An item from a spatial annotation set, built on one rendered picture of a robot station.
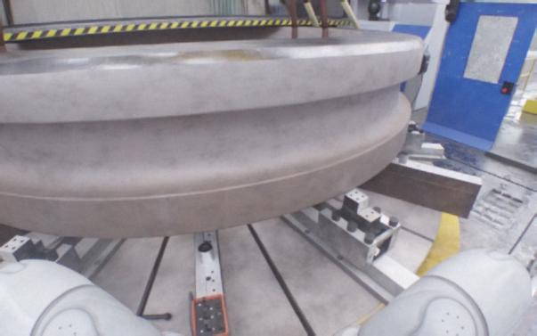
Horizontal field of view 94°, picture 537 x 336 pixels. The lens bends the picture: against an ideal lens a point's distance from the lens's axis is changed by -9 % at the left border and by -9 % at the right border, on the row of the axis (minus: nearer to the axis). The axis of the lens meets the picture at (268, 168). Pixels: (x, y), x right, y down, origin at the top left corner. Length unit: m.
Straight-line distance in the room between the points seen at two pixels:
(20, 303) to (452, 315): 0.59
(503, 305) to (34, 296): 0.69
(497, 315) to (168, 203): 1.31
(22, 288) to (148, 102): 0.89
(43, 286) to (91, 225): 1.19
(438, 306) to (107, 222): 1.50
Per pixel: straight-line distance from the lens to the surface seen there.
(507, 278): 0.58
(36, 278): 0.56
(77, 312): 0.44
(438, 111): 6.03
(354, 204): 1.91
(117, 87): 1.28
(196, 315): 1.33
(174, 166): 1.50
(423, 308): 0.43
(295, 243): 2.27
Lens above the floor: 1.90
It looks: 29 degrees down
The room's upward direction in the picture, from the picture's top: straight up
